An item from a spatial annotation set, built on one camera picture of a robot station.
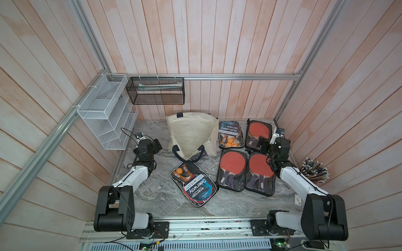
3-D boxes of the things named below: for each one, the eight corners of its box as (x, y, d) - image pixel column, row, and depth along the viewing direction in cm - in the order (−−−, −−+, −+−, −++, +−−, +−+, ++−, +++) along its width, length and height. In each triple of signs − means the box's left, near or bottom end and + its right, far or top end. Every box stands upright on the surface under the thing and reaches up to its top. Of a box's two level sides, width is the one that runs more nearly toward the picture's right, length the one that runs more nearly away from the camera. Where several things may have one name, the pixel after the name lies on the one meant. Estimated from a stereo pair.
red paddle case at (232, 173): (214, 186, 89) (214, 184, 87) (220, 148, 106) (221, 145, 104) (245, 193, 87) (246, 191, 84) (246, 153, 104) (248, 150, 101)
